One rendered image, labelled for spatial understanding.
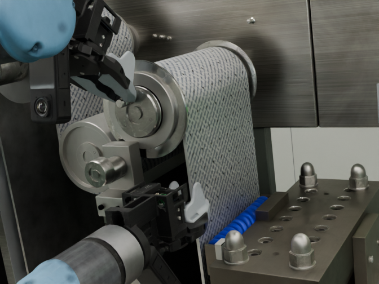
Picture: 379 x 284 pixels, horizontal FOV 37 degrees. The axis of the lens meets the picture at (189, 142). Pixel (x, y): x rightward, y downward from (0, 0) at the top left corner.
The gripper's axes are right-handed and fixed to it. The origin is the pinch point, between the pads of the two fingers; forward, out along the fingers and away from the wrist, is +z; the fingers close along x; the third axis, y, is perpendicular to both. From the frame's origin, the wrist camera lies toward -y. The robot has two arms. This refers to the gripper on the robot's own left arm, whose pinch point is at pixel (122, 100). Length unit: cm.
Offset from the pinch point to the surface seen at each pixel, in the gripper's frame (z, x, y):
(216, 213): 21.8, -6.6, -9.0
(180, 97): 3.4, -7.1, 2.1
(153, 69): 0.7, -3.2, 5.2
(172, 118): 4.6, -5.9, -0.7
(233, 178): 25.0, -6.6, -1.8
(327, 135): 256, 55, 113
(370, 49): 28.0, -26.1, 23.8
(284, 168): 270, 85, 96
